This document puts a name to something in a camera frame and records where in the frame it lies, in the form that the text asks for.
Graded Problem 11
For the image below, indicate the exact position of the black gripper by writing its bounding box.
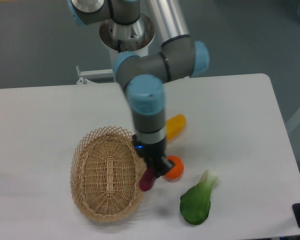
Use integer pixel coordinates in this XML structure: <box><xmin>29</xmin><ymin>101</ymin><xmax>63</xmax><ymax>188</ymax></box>
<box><xmin>131</xmin><ymin>134</ymin><xmax>175</xmax><ymax>177</ymax></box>

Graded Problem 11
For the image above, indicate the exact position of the purple sweet potato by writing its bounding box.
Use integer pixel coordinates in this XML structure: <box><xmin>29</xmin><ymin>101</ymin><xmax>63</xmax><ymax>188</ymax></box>
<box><xmin>139</xmin><ymin>167</ymin><xmax>156</xmax><ymax>192</ymax></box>

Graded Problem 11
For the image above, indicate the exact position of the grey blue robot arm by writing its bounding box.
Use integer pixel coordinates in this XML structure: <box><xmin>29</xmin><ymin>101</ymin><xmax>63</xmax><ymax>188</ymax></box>
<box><xmin>68</xmin><ymin>0</ymin><xmax>210</xmax><ymax>178</ymax></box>

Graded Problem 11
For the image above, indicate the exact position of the woven wicker basket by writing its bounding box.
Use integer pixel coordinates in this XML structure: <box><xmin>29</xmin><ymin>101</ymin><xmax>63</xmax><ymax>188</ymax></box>
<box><xmin>70</xmin><ymin>126</ymin><xmax>146</xmax><ymax>223</ymax></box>

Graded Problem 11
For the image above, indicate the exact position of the orange tangerine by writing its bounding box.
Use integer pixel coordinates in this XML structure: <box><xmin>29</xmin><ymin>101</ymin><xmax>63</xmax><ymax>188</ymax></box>
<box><xmin>164</xmin><ymin>155</ymin><xmax>184</xmax><ymax>181</ymax></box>

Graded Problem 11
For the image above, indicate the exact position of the yellow mango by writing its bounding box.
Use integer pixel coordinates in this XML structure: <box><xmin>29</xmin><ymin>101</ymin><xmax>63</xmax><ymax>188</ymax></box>
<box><xmin>165</xmin><ymin>114</ymin><xmax>186</xmax><ymax>141</ymax></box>

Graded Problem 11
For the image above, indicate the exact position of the green bok choy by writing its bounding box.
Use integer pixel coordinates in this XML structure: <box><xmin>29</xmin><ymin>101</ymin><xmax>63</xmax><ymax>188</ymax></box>
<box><xmin>179</xmin><ymin>169</ymin><xmax>218</xmax><ymax>226</ymax></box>

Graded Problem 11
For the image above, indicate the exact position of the white metal base frame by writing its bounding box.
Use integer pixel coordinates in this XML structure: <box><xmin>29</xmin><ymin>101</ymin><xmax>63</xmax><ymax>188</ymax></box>
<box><xmin>75</xmin><ymin>65</ymin><xmax>115</xmax><ymax>85</ymax></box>

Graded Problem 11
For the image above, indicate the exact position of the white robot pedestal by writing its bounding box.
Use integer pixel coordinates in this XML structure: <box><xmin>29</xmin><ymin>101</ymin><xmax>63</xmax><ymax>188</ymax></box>
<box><xmin>98</xmin><ymin>12</ymin><xmax>156</xmax><ymax>83</ymax></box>

